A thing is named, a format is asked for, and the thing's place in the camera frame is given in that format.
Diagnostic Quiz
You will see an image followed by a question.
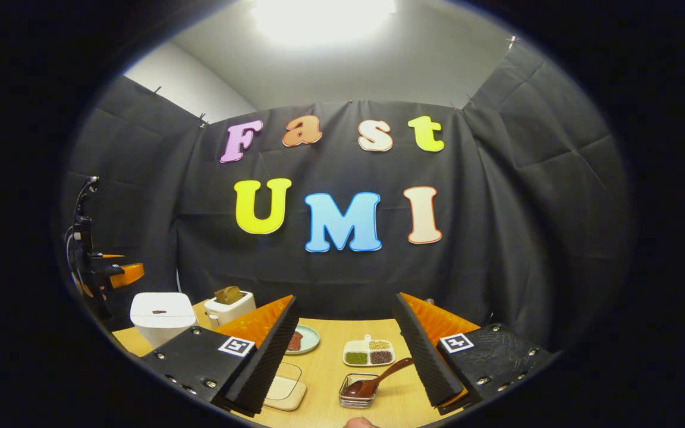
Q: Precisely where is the clear square chopstick holder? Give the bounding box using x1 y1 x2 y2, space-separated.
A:
338 373 379 409

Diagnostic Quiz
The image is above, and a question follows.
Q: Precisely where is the clear plastic tray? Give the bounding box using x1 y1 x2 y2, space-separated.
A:
263 362 307 412

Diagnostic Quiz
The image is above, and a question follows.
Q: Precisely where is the brown wooden spoon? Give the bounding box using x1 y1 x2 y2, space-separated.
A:
344 357 414 398

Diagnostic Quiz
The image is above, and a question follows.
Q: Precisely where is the white rice cooker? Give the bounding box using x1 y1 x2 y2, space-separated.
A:
130 292 197 348

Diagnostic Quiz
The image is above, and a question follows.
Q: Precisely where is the black backdrop cloth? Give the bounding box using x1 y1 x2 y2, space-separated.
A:
57 39 634 351

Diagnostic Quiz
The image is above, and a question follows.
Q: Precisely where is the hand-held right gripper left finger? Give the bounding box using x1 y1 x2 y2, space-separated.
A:
140 295 299 416

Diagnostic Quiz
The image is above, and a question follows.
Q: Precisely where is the white divided bean dish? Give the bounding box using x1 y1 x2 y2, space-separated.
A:
342 335 396 367

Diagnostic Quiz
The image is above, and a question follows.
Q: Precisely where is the white toaster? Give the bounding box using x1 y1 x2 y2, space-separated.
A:
204 289 257 329

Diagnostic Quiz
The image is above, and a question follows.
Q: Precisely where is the pale green plate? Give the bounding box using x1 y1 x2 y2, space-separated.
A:
285 325 321 355

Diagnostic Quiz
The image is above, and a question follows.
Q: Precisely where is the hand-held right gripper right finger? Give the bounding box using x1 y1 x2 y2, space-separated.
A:
391 292 557 416

